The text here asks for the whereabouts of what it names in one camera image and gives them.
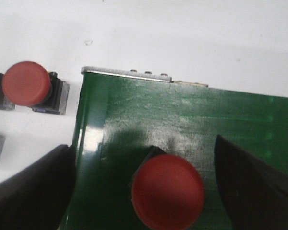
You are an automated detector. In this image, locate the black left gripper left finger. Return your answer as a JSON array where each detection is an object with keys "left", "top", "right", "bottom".
[{"left": 0, "top": 145, "right": 76, "bottom": 230}]

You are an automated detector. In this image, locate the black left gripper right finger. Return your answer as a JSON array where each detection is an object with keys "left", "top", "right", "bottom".
[{"left": 214, "top": 135, "right": 288, "bottom": 230}]

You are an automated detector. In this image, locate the green conveyor belt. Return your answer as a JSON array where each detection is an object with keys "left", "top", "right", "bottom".
[{"left": 60, "top": 71, "right": 288, "bottom": 230}]

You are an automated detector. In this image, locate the metal belt end bracket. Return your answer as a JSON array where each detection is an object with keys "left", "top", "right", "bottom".
[{"left": 81, "top": 66, "right": 208, "bottom": 88}]

